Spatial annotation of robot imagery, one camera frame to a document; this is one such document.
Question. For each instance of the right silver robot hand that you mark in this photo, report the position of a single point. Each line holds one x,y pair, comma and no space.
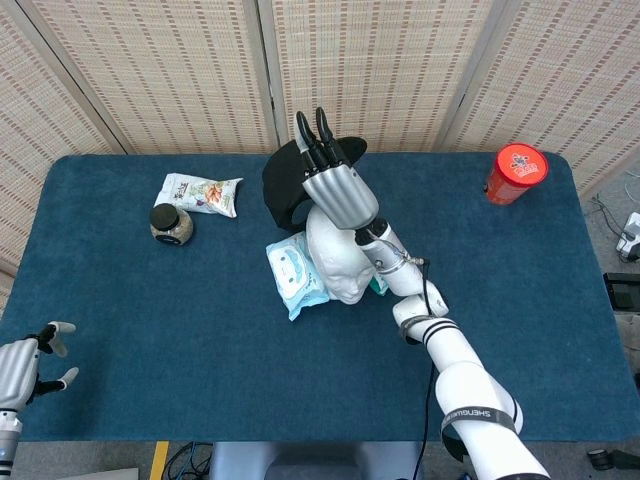
340,195

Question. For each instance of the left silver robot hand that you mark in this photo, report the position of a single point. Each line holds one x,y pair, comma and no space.
17,372

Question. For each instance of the black baseball cap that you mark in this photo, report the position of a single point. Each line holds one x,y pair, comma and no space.
280,185

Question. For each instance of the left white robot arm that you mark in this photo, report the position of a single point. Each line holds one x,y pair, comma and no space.
9,442

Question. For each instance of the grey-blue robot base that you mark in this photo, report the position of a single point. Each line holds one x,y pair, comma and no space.
315,462

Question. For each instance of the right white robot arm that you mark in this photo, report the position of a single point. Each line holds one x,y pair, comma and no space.
465,380

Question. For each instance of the white foam mannequin head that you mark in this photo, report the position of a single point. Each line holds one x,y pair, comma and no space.
335,255

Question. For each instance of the light blue wet wipes pack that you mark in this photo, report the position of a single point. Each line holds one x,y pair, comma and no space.
290,270

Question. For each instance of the green wet wipes pack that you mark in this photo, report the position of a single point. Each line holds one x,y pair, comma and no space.
377,287

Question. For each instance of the grey flat board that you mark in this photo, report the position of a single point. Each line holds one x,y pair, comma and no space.
100,475

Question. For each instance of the white snack bag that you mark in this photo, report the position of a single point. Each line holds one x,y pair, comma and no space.
200,195

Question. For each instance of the yellow floor tape strip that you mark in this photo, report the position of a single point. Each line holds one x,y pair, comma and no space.
160,460

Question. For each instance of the orange cup with red lid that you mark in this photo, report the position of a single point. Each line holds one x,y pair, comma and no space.
510,185

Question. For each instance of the glass jar with black lid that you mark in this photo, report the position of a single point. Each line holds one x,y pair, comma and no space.
170,227

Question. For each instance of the blue table cloth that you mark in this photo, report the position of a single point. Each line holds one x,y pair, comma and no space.
200,350

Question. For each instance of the white power adapter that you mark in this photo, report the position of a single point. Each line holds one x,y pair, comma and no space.
631,235

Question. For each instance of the black flat box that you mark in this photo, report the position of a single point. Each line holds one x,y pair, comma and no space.
622,292

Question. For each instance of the small black round object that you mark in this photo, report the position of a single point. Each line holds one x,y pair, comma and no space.
597,458

